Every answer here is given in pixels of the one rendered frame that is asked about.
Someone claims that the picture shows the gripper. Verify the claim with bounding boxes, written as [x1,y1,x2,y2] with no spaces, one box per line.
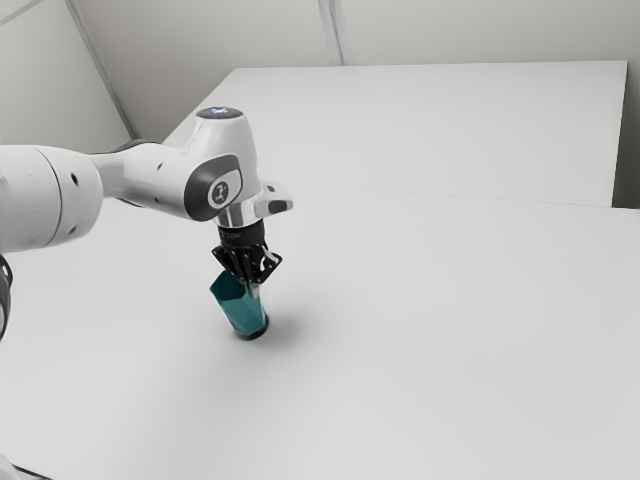
[210,224,283,301]

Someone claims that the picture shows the teal faceted mug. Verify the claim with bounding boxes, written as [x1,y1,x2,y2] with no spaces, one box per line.
[208,269,272,342]

